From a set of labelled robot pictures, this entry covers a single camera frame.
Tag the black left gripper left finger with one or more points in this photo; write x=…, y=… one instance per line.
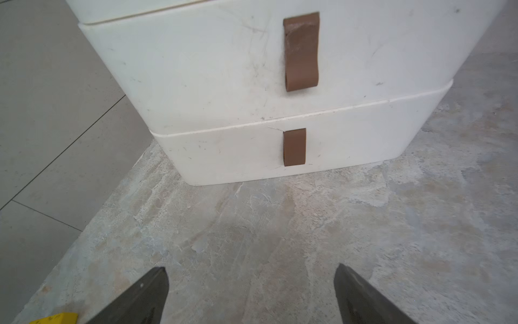
x=141, y=303

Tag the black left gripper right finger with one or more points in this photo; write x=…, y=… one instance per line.
x=360, y=302

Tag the white three-drawer cabinet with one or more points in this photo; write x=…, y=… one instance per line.
x=235, y=91

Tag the white bottom drawer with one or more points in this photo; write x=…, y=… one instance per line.
x=336, y=138

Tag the white drawer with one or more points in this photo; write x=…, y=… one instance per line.
x=336, y=138
x=197, y=65

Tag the white middle drawer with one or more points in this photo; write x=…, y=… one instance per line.
x=197, y=65

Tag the yellow small block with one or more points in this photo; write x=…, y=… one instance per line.
x=61, y=318

